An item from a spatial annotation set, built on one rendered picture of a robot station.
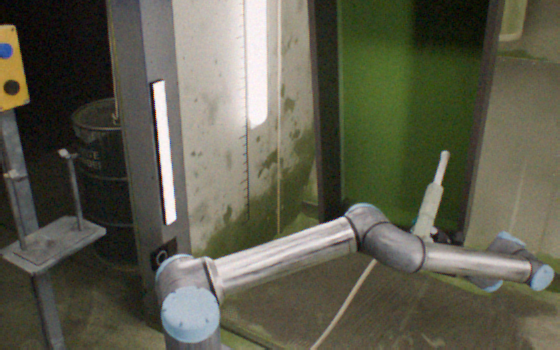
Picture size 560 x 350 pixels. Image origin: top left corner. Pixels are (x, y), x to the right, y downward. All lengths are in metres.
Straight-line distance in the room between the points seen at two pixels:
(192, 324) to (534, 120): 2.38
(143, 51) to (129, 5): 0.17
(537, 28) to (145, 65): 2.18
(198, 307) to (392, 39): 1.34
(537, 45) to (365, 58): 1.31
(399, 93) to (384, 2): 0.40
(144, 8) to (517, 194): 2.18
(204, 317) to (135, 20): 1.12
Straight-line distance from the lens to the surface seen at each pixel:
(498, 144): 3.21
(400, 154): 2.46
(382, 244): 1.57
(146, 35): 2.00
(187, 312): 1.39
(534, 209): 3.15
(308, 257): 1.58
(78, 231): 2.02
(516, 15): 3.00
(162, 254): 2.30
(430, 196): 1.95
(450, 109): 2.29
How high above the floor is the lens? 1.80
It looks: 24 degrees down
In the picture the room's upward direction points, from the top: 2 degrees counter-clockwise
